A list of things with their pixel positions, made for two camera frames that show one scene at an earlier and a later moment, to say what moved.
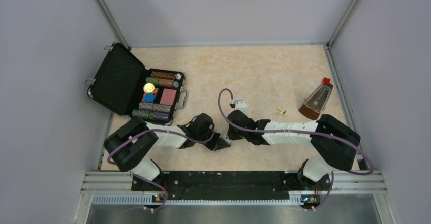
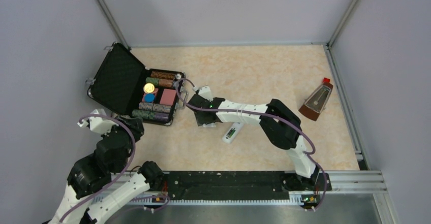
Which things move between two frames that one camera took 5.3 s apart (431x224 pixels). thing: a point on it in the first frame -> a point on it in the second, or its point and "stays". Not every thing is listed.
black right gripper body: x=234 y=134 -> x=201 y=121
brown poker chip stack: x=166 y=75 stays
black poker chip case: x=122 y=83 stays
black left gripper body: x=205 y=136 -> x=137 y=130
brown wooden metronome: x=315 y=103 stays
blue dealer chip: x=149 y=97 stays
